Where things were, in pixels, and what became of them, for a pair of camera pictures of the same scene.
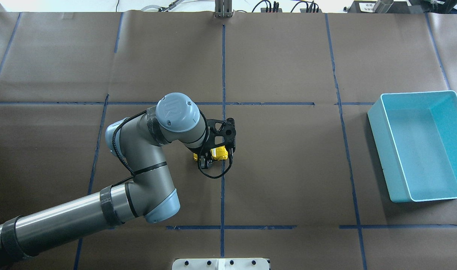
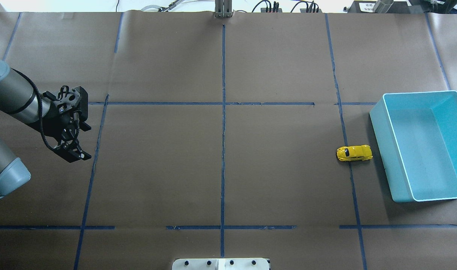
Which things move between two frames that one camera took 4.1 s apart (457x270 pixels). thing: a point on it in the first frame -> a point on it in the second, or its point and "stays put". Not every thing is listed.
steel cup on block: (382, 6) stays put
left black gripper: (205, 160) -> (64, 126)
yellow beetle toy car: (218, 153) -> (354, 153)
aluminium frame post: (223, 8) stays put
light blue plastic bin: (422, 138) stays put
